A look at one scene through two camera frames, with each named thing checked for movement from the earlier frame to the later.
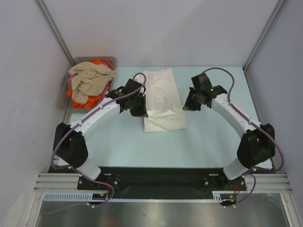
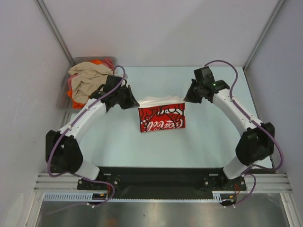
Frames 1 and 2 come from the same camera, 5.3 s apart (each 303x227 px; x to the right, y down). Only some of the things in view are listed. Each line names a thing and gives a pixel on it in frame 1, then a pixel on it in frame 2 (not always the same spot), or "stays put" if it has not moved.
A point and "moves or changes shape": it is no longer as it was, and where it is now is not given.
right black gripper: (188, 105) → (190, 97)
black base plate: (163, 182) stays put
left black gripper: (142, 112) → (131, 102)
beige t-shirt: (90, 80) stays put
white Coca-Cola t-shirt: (164, 110) moves or changes shape
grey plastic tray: (64, 102) stays put
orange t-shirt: (92, 101) stays put
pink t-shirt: (107, 62) stays put
